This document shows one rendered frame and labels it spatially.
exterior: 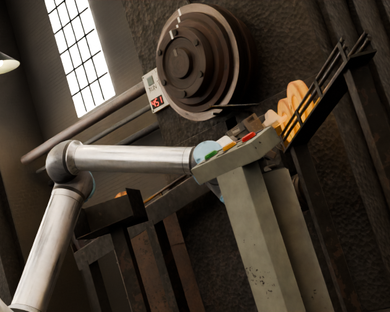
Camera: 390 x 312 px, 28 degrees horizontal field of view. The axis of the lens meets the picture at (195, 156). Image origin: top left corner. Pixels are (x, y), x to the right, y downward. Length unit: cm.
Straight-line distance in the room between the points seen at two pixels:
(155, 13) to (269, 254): 178
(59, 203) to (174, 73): 78
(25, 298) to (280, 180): 89
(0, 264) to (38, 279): 723
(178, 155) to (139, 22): 135
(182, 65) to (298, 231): 113
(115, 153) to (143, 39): 121
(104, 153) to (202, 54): 70
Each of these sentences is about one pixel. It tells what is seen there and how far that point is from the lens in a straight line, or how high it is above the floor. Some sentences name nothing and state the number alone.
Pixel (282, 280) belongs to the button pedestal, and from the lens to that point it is 202.
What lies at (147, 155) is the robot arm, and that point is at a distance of 242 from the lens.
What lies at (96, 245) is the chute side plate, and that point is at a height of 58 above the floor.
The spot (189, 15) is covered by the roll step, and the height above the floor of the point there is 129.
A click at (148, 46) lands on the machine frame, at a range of 358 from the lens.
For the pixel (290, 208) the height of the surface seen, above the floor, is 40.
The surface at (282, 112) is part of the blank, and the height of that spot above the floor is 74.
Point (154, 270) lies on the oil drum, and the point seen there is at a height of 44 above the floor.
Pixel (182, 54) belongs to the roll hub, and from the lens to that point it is 306.
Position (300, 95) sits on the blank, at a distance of 243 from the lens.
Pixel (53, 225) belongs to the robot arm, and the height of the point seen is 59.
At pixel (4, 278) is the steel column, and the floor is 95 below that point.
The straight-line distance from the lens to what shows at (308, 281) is 215.
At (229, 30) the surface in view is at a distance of 301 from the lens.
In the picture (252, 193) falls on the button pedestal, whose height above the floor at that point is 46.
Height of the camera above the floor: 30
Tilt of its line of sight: 8 degrees up
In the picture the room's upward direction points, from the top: 17 degrees counter-clockwise
